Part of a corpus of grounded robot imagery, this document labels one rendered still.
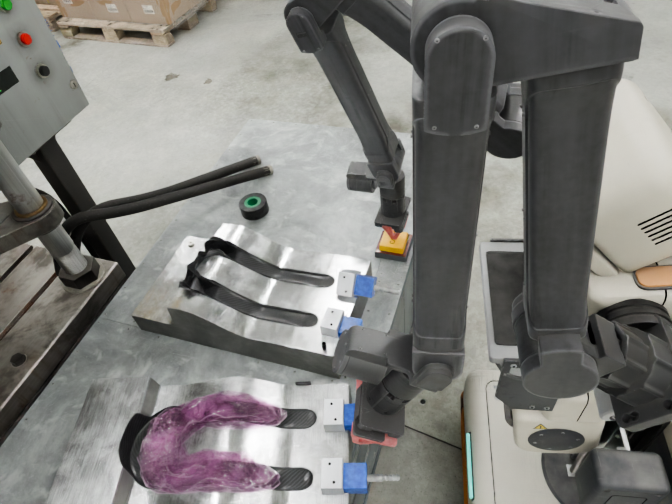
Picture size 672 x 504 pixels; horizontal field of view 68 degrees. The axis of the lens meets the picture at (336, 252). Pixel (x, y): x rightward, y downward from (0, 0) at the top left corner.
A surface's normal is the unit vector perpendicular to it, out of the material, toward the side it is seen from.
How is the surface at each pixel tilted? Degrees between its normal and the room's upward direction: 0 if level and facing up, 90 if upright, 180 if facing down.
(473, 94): 90
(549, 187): 90
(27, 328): 0
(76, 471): 0
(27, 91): 90
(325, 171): 0
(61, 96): 90
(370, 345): 22
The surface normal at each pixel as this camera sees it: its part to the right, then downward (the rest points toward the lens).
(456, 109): -0.12, 0.74
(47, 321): -0.11, -0.67
